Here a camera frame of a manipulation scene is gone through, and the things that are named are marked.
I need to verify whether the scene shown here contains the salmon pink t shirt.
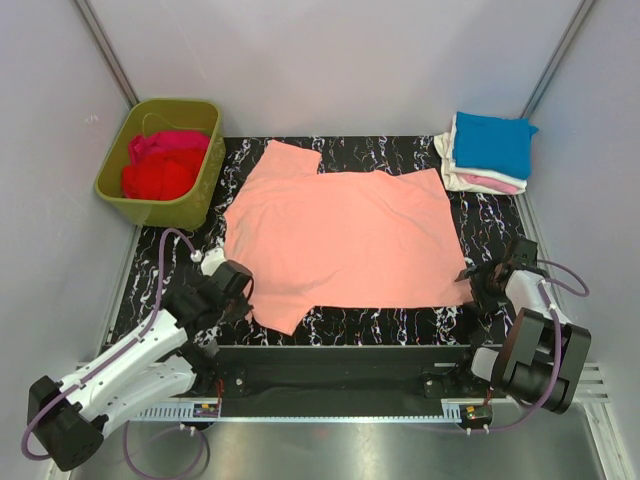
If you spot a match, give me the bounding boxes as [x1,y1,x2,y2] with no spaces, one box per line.
[224,140,471,335]

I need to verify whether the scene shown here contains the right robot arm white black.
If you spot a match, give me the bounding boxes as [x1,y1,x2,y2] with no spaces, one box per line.
[453,237,591,414]

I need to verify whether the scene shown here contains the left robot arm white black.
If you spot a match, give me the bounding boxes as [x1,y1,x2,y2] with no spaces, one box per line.
[21,260,254,472]

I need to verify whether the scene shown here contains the light pink folded t shirt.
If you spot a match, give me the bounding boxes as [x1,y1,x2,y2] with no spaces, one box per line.
[460,174,524,195]

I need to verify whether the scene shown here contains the cream folded t shirt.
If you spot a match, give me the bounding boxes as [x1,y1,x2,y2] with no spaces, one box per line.
[433,132,483,193]

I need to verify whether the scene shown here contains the white folded t shirt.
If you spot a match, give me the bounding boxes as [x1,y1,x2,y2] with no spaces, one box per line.
[443,115,527,195]

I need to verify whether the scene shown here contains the left small controller board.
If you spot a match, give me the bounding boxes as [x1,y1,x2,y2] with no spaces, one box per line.
[193,400,220,418]

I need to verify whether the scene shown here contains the small controller board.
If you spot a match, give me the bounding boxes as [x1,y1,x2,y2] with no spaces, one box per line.
[193,400,220,418]
[461,403,493,424]

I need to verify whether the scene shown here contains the red t shirt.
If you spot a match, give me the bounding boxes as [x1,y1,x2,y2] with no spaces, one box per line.
[121,149,205,201]

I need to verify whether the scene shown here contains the right small controller board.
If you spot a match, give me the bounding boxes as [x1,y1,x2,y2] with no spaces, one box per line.
[461,403,493,424]

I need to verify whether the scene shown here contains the olive green plastic bin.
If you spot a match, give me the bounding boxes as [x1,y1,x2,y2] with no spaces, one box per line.
[95,98,225,230]

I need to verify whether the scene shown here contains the magenta t shirt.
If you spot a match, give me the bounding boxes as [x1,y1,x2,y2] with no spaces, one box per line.
[128,130,210,164]

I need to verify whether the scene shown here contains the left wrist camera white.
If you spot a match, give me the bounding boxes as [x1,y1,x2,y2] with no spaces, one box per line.
[190,247,226,276]

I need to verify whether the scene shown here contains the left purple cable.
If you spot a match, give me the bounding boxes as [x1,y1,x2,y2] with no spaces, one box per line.
[20,227,214,475]

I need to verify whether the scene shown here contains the aluminium frame rail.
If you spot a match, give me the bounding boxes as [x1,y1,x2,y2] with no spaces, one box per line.
[64,362,611,406]

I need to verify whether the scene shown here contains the white slotted cable duct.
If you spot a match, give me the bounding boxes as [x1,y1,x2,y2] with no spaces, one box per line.
[134,397,461,424]

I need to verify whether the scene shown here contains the right corner aluminium post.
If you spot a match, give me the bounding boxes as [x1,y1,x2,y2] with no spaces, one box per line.
[520,0,599,118]

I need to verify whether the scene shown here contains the corner aluminium post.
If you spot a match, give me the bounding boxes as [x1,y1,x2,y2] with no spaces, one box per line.
[520,0,599,118]
[71,0,139,108]

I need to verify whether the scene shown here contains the left corner aluminium post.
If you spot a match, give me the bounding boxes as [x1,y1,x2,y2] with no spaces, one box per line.
[71,0,139,108]

